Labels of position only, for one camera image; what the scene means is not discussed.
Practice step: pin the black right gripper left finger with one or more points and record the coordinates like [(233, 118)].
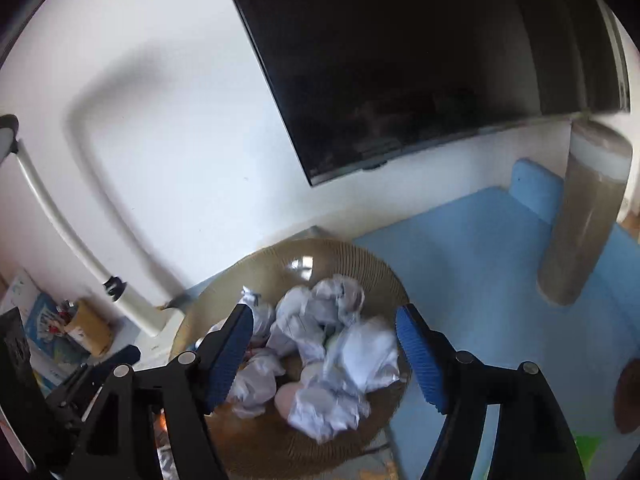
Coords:
[(118, 442)]

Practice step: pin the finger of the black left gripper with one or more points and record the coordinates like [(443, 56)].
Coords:
[(70, 400)]

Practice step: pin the white paper ball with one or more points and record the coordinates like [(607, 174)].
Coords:
[(255, 384), (321, 413), (366, 353), (294, 329), (345, 294)]

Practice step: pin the white desk lamp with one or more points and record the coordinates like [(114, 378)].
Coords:
[(158, 326)]

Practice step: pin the blue desk pad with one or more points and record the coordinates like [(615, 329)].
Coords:
[(470, 267)]

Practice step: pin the grey thermos bottle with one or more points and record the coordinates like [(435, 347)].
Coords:
[(597, 172)]

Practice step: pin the black wall television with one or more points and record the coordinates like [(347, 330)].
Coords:
[(360, 82)]

